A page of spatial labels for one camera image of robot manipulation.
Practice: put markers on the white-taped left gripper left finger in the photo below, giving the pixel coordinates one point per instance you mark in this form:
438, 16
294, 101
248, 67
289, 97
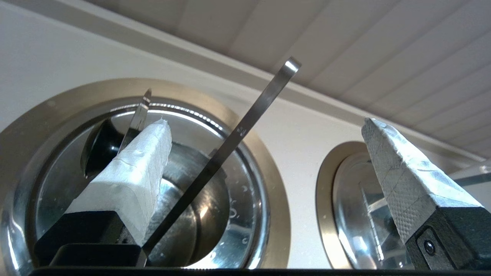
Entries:
130, 184

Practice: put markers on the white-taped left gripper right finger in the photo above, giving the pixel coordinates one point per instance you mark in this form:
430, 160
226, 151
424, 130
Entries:
414, 184

